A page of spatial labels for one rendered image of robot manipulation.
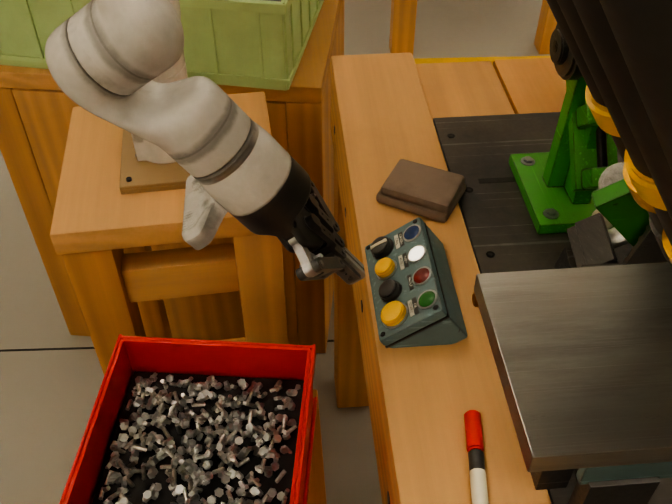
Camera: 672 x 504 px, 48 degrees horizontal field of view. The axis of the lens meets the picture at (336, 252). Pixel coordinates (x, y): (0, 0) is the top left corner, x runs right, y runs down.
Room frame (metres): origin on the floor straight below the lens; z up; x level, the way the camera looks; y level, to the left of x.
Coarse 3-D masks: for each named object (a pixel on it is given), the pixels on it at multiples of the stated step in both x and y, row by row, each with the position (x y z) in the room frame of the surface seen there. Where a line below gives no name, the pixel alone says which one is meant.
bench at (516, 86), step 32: (416, 64) 1.15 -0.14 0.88; (448, 64) 1.15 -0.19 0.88; (480, 64) 1.15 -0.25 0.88; (512, 64) 1.15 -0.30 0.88; (544, 64) 1.15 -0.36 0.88; (448, 96) 1.05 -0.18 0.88; (480, 96) 1.05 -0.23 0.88; (512, 96) 1.05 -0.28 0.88; (544, 96) 1.05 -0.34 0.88; (352, 288) 1.06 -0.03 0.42; (352, 320) 1.06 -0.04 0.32; (352, 352) 1.06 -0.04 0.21; (352, 384) 1.06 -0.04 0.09
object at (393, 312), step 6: (384, 306) 0.55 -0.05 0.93; (390, 306) 0.54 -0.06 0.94; (396, 306) 0.54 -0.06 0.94; (402, 306) 0.54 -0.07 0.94; (384, 312) 0.54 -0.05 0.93; (390, 312) 0.54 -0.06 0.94; (396, 312) 0.53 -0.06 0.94; (402, 312) 0.53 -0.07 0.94; (384, 318) 0.53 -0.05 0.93; (390, 318) 0.53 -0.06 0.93; (396, 318) 0.53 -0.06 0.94; (402, 318) 0.53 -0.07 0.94; (390, 324) 0.53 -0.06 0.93; (396, 324) 0.53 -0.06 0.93
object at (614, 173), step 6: (606, 168) 0.59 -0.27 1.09; (612, 168) 0.59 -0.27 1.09; (618, 168) 0.59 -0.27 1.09; (606, 174) 0.59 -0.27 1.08; (612, 174) 0.58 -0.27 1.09; (618, 174) 0.58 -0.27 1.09; (600, 180) 0.58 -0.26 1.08; (606, 180) 0.58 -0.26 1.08; (612, 180) 0.58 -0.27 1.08; (618, 180) 0.57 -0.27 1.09; (600, 186) 0.58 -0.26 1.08
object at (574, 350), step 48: (480, 288) 0.39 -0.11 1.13; (528, 288) 0.39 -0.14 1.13; (576, 288) 0.39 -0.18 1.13; (624, 288) 0.39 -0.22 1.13; (528, 336) 0.34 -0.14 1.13; (576, 336) 0.34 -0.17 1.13; (624, 336) 0.34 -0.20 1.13; (528, 384) 0.30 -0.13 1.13; (576, 384) 0.30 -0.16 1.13; (624, 384) 0.30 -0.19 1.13; (528, 432) 0.26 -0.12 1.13; (576, 432) 0.26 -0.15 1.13; (624, 432) 0.26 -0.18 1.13
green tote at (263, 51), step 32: (0, 0) 1.30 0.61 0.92; (32, 0) 1.29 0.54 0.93; (64, 0) 1.28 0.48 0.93; (192, 0) 1.23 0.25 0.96; (224, 0) 1.23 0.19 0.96; (256, 0) 1.22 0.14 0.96; (288, 0) 1.23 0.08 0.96; (320, 0) 1.53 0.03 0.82; (0, 32) 1.30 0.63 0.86; (32, 32) 1.29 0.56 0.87; (192, 32) 1.24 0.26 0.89; (224, 32) 1.23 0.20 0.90; (256, 32) 1.22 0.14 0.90; (288, 32) 1.23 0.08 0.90; (0, 64) 1.31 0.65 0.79; (32, 64) 1.29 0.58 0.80; (192, 64) 1.24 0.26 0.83; (224, 64) 1.23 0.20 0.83; (256, 64) 1.22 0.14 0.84; (288, 64) 1.22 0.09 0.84
